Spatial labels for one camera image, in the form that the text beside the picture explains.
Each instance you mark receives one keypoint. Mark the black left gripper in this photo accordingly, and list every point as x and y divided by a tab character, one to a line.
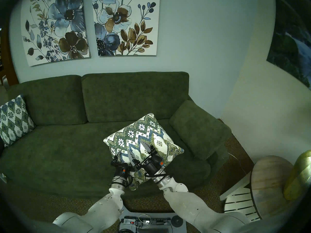
121	170

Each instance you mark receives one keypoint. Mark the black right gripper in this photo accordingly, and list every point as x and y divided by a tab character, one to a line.
151	164

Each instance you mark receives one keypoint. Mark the green blue patterned cushion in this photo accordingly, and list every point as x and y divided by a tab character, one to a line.
143	135
14	120

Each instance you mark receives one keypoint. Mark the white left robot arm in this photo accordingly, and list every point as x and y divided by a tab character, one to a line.
102	210

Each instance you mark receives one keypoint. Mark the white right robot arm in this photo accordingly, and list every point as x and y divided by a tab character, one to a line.
194	210

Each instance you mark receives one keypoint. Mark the grey robot base platform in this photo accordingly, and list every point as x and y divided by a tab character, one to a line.
155	214

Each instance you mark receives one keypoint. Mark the dark green fabric sofa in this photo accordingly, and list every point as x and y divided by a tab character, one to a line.
60	150

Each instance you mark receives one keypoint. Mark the black power strip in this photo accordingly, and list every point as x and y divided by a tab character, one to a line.
160	221

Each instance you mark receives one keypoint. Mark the black round base knob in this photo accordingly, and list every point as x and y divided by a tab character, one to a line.
177	221

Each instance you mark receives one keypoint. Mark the white slatted chair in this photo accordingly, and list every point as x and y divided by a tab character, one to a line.
239	201

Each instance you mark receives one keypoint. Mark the small white floor object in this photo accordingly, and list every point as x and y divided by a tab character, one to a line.
3	178

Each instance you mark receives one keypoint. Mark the brown leaf flower canvas painting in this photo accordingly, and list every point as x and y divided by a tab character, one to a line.
126	23

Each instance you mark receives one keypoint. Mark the round wooden side table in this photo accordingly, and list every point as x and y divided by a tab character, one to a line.
269	181

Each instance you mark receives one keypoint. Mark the blue flower canvas painting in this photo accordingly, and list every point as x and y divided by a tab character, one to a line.
58	28

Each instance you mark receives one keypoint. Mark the gold metallic vase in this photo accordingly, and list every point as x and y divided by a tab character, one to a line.
300	176

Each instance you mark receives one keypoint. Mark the brown wooden door frame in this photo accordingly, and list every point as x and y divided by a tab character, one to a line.
9	65

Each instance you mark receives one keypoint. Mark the forest waterfall wall picture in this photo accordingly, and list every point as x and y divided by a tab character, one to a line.
289	40

